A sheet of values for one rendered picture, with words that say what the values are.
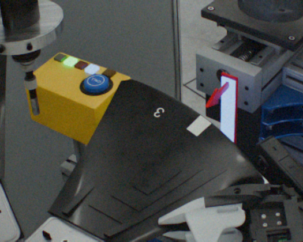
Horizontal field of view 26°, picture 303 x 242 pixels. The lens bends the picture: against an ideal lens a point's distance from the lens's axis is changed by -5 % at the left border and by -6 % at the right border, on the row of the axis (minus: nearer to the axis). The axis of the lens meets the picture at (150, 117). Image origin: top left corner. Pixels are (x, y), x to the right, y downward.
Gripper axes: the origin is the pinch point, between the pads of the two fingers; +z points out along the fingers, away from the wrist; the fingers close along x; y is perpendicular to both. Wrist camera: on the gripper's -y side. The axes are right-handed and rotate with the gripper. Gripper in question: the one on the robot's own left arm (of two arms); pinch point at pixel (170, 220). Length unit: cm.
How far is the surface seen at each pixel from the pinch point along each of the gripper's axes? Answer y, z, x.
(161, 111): -16.1, 0.1, -0.8
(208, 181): -5.9, -4.7, 0.9
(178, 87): -129, -8, 102
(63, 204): -2.1, 11.7, -1.3
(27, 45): 4.3, 10.1, -29.3
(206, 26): -215, -28, 143
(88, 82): -38.1, 11.1, 13.4
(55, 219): -0.2, 12.7, -1.0
